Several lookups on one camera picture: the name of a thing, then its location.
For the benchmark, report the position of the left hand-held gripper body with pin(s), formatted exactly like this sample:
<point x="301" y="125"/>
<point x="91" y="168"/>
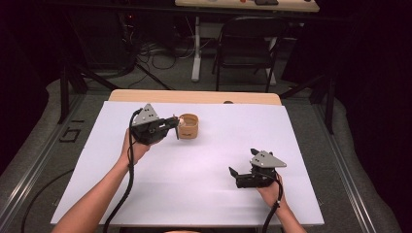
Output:
<point x="147" y="127"/>

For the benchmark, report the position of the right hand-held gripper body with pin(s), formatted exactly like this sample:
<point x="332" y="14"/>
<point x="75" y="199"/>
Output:
<point x="259" y="176"/>

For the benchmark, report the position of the tan pen holder with figurine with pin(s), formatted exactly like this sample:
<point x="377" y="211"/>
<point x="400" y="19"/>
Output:
<point x="189" y="127"/>

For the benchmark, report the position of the person's right hand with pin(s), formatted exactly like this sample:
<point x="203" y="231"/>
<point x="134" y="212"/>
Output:
<point x="272" y="195"/>

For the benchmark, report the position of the person's left hand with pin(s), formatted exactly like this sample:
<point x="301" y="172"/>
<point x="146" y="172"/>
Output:
<point x="137" y="152"/>

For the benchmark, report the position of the white table mat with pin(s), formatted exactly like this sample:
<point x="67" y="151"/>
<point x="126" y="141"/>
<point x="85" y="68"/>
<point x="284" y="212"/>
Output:
<point x="200" y="161"/>

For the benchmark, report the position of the black metal stand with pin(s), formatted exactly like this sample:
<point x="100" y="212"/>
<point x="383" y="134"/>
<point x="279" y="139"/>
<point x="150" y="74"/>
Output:
<point x="66" y="87"/>
<point x="329" y="103"/>

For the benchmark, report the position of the dark equipment box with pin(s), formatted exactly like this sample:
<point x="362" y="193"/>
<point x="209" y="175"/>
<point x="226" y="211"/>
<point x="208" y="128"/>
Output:
<point x="100" y="42"/>

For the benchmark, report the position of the black folding chair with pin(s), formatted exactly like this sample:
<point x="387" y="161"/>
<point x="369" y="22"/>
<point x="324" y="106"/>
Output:
<point x="246" y="45"/>

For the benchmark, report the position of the light desk with white legs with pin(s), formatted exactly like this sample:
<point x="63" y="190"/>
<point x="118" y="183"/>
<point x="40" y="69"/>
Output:
<point x="226" y="6"/>

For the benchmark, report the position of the black phone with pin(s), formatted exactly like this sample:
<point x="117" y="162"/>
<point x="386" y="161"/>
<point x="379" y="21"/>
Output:
<point x="266" y="2"/>

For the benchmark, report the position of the aluminium floor rail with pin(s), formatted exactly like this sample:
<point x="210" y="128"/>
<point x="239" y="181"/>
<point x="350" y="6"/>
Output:
<point x="346" y="168"/>
<point x="35" y="165"/>

